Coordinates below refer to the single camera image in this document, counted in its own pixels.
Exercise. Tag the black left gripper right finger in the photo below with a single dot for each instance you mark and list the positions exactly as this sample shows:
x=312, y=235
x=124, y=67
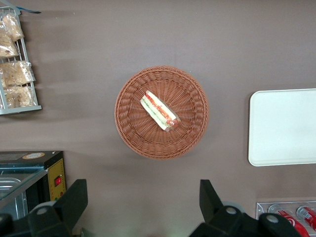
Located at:
x=214, y=217

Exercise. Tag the blue tape strip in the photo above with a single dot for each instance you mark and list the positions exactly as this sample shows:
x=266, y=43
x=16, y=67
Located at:
x=30, y=11

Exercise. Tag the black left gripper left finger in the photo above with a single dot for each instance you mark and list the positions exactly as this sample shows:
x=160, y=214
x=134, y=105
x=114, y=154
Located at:
x=71, y=205

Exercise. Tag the bagged pastry pack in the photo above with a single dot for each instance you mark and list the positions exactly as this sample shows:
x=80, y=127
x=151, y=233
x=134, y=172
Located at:
x=16, y=72
x=19, y=96
x=7, y=45
x=13, y=26

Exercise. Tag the round brown wicker basket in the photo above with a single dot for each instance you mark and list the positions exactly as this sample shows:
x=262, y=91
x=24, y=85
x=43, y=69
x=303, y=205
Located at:
x=187, y=138

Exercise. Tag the red cola bottle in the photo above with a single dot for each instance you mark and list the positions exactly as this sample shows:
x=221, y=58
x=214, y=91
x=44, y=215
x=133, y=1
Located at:
x=308, y=214
x=291, y=221

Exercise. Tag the steel pan in warmer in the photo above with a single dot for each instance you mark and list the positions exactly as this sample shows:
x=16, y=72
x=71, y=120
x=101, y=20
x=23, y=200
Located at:
x=10, y=188

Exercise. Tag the wrapped triangle sandwich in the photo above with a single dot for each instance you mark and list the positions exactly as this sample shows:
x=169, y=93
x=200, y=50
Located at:
x=159, y=111

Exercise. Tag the cream plastic serving tray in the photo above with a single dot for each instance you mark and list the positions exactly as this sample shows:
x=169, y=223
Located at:
x=284, y=128

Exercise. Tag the clear acrylic bottle rack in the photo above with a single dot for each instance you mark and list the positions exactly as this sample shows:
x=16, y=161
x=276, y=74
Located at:
x=261, y=209

